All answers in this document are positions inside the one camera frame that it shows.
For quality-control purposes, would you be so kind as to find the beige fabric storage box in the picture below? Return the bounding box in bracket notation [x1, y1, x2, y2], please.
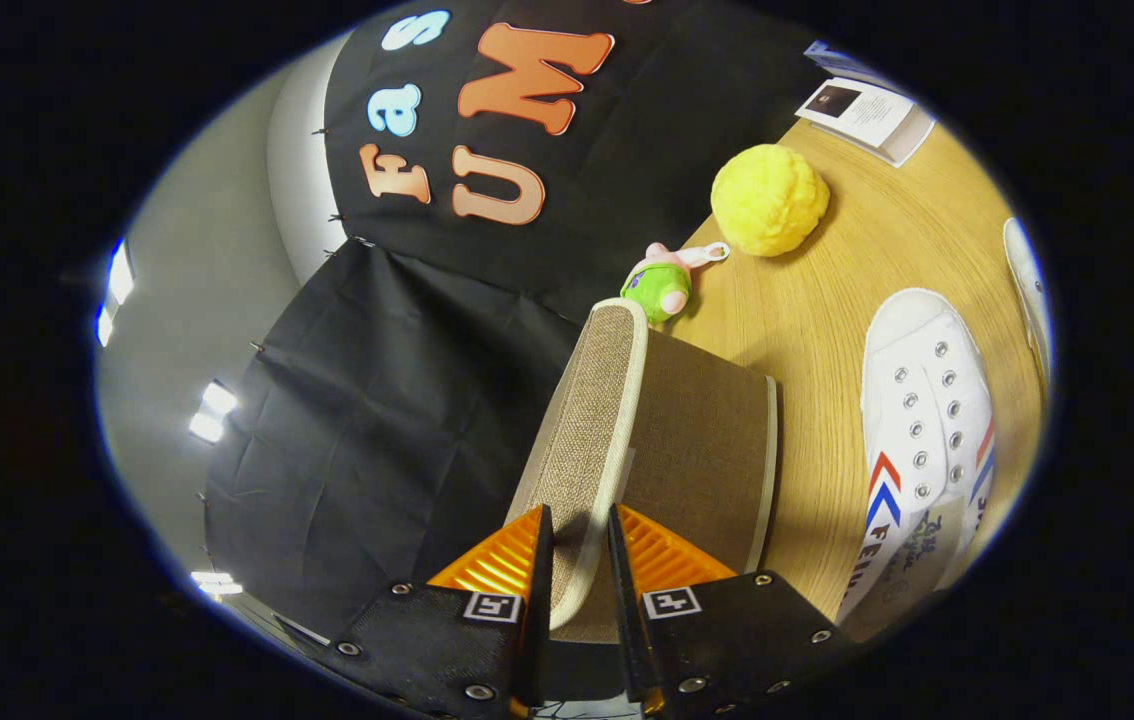
[505, 298, 780, 646]

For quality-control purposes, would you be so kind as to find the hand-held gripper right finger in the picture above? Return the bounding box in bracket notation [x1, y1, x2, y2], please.
[607, 503, 863, 720]

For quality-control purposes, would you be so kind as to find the white book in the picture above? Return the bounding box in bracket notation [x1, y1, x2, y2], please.
[795, 76, 936, 168]

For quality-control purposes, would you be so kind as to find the green and pink plush toy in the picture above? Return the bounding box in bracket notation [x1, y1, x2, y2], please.
[619, 240, 731, 324]

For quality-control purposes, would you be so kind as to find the white canvas shoe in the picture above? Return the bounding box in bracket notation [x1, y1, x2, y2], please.
[1002, 218, 1055, 386]
[835, 288, 998, 626]

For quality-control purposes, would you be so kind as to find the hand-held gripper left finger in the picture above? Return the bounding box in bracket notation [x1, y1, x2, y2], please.
[312, 505, 556, 720]

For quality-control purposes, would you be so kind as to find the black backdrop cloth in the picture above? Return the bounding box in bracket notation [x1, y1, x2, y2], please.
[202, 0, 828, 641]

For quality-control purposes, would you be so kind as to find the yellow plush ball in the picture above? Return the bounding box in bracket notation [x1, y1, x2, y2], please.
[710, 143, 831, 258]

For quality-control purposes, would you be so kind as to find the blue book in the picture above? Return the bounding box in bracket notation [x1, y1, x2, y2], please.
[805, 40, 903, 96]

